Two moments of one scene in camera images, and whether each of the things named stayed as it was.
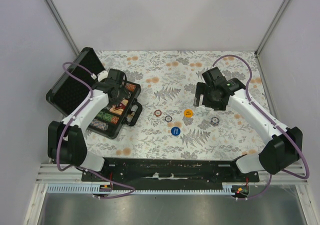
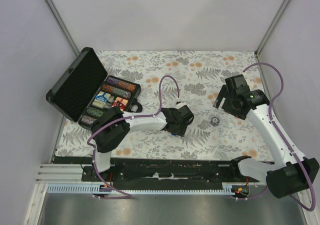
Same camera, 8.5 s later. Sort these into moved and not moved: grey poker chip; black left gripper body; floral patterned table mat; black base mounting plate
Moved: black left gripper body
Not moved: grey poker chip; black base mounting plate; floral patterned table mat
